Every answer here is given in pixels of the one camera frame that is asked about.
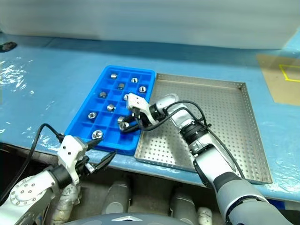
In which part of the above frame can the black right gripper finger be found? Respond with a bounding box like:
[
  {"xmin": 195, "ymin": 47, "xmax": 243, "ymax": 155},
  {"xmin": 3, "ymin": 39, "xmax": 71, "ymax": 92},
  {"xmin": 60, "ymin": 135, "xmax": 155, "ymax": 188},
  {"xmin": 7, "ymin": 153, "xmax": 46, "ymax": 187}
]
[
  {"xmin": 120, "ymin": 123, "xmax": 143, "ymax": 135},
  {"xmin": 123, "ymin": 113, "xmax": 137, "ymax": 125}
]

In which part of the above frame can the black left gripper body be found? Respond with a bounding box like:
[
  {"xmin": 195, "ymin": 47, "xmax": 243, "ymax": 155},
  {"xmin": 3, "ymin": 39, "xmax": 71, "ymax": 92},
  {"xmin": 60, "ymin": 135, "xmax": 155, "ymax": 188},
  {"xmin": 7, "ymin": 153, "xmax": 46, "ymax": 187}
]
[{"xmin": 76, "ymin": 155, "xmax": 97, "ymax": 175}]

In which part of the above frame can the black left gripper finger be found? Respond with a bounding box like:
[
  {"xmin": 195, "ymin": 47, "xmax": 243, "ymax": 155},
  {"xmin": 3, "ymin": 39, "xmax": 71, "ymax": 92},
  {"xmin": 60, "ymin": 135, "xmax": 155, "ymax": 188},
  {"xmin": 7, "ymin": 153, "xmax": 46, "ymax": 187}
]
[
  {"xmin": 86, "ymin": 137, "xmax": 104, "ymax": 149},
  {"xmin": 93, "ymin": 150, "xmax": 117, "ymax": 172}
]

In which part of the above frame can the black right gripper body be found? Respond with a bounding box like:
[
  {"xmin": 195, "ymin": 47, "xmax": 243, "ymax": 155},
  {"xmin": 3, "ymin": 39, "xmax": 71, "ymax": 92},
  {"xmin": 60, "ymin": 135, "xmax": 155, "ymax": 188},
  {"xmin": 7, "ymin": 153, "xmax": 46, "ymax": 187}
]
[{"xmin": 132, "ymin": 107, "xmax": 149, "ymax": 129}]

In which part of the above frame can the blue compartment tray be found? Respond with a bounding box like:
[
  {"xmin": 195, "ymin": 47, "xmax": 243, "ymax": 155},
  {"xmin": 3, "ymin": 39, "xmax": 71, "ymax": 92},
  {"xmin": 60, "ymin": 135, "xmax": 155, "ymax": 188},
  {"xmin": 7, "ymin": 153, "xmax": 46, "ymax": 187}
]
[{"xmin": 64, "ymin": 65, "xmax": 157, "ymax": 156}]

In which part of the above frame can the dark grey rounded leg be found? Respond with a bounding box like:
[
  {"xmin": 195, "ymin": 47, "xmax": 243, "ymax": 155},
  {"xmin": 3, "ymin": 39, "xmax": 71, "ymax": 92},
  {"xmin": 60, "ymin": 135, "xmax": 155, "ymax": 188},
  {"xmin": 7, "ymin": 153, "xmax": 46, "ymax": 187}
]
[
  {"xmin": 170, "ymin": 187, "xmax": 198, "ymax": 224},
  {"xmin": 101, "ymin": 179, "xmax": 132, "ymax": 215}
]

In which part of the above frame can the white crumpled foot cover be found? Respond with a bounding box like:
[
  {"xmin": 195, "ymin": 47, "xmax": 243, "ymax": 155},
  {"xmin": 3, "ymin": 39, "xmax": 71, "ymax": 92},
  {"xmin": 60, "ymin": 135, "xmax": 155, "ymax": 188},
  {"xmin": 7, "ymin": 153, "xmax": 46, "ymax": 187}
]
[
  {"xmin": 196, "ymin": 206, "xmax": 214, "ymax": 225},
  {"xmin": 52, "ymin": 184, "xmax": 82, "ymax": 222}
]

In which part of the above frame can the grey robot torso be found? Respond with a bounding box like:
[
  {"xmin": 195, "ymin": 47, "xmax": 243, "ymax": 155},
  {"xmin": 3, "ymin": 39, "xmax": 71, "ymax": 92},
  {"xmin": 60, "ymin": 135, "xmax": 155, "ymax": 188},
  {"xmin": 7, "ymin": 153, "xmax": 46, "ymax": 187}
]
[{"xmin": 63, "ymin": 212, "xmax": 188, "ymax": 225}]

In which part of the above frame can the perforated metal tray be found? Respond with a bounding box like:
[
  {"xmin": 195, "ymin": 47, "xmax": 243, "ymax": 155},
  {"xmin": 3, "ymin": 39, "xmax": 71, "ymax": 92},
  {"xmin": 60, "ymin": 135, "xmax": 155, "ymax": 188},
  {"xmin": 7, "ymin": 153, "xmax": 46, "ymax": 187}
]
[{"xmin": 134, "ymin": 73, "xmax": 274, "ymax": 185}]

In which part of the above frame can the large white foam board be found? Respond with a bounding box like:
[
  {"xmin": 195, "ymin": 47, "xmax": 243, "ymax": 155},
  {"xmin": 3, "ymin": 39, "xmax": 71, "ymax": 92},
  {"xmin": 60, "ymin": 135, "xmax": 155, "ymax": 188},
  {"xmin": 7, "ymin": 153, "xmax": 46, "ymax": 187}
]
[{"xmin": 0, "ymin": 0, "xmax": 300, "ymax": 50}]

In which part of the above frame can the small dark object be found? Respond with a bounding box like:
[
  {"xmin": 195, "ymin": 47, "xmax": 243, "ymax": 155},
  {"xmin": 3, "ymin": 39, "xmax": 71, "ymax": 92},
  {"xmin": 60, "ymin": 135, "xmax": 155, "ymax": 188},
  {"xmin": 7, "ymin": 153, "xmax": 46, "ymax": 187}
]
[{"xmin": 0, "ymin": 41, "xmax": 17, "ymax": 53}]

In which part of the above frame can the brown cardboard mat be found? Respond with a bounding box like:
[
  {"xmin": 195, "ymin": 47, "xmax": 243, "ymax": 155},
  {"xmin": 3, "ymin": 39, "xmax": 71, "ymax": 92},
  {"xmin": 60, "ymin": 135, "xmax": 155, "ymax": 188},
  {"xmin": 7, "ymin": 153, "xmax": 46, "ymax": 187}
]
[{"xmin": 256, "ymin": 52, "xmax": 300, "ymax": 106}]

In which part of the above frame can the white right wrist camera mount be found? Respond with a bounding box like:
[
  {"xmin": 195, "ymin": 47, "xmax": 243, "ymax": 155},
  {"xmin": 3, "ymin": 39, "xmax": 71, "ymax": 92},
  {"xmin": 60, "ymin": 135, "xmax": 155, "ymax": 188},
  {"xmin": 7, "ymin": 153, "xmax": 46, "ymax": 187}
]
[{"xmin": 126, "ymin": 93, "xmax": 156, "ymax": 125}]

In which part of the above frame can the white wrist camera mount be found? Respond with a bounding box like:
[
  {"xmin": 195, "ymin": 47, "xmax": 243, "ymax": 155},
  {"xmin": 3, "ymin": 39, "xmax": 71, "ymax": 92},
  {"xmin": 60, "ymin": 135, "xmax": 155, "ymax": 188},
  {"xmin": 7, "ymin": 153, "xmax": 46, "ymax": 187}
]
[
  {"xmin": 57, "ymin": 135, "xmax": 89, "ymax": 186},
  {"xmin": 126, "ymin": 93, "xmax": 156, "ymax": 125}
]

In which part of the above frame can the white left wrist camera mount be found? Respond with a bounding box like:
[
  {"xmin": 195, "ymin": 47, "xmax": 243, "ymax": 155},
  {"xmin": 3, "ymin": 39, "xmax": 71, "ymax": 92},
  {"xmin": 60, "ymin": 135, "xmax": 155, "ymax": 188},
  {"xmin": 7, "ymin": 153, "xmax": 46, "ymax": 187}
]
[{"xmin": 57, "ymin": 135, "xmax": 89, "ymax": 186}]

